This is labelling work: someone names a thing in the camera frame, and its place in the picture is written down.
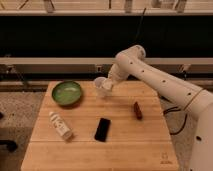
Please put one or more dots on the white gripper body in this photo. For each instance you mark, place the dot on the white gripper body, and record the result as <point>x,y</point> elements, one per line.
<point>116,74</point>

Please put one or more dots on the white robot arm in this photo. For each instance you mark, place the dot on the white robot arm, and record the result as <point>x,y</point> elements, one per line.
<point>191,98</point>

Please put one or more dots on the white ceramic cup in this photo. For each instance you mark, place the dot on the white ceramic cup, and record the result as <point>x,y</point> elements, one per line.
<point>100,91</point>

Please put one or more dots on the dark red oblong object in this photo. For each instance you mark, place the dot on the dark red oblong object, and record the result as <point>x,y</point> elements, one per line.
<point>137,111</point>

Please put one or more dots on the green bowl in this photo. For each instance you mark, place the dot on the green bowl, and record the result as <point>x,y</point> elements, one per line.
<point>67,93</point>

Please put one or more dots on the black rectangular phone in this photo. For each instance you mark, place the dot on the black rectangular phone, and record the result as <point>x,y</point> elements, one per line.
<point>102,130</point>

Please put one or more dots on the white plastic bottle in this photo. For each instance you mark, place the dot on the white plastic bottle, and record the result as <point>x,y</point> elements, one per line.
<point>61,127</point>

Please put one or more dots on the black chair base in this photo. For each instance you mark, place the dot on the black chair base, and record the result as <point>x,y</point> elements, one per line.
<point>10,145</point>

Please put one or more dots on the white wall outlet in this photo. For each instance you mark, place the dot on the white wall outlet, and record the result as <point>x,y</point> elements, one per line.
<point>99,68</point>

